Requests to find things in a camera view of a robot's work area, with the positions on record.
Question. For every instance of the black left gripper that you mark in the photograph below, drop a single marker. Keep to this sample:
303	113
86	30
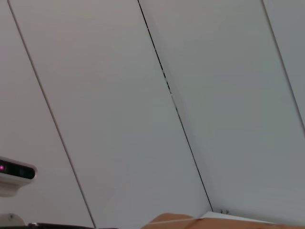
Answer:
59	225

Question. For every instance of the white round mount plate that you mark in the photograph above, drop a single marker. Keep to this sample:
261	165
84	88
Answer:
12	219

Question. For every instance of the white depth camera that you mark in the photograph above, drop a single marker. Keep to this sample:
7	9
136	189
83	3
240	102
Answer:
16	170

